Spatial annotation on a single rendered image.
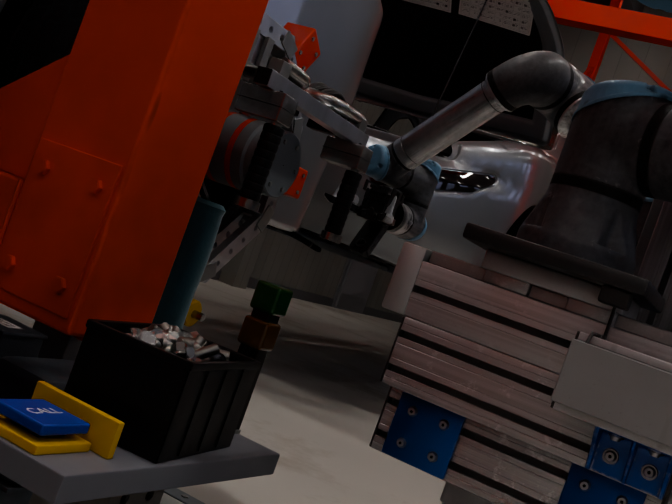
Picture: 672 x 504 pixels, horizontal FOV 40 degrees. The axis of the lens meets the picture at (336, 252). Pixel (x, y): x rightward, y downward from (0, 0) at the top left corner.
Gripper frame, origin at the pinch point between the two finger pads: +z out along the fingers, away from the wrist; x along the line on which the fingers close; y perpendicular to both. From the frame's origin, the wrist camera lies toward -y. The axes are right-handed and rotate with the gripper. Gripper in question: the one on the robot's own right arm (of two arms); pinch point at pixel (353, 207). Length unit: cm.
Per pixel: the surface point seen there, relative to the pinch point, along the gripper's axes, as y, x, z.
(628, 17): 249, -102, -571
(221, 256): -19.0, -20.4, 8.5
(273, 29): 27.1, -20.9, 18.7
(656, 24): 248, -78, -571
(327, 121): 12.6, -1.7, 19.6
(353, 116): 16.4, -2.0, 10.0
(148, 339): -26, 23, 85
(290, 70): 16.6, -1.9, 37.6
